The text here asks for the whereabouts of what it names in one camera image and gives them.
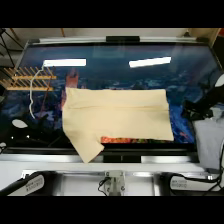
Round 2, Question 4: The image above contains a cream T-shirt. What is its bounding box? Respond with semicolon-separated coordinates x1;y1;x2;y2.
61;86;175;165

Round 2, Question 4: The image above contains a wooden slatted rack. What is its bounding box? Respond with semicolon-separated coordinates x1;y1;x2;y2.
0;65;58;92

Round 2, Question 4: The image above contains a grey garment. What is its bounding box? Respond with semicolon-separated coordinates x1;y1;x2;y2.
192;113;224;172

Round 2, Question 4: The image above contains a black tripod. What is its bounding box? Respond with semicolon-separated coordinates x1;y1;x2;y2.
0;28;25;68

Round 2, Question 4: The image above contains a silver frame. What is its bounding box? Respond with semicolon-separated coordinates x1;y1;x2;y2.
0;35;224;197

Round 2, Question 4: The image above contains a white cable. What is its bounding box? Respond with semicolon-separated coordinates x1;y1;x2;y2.
28;67;46;120

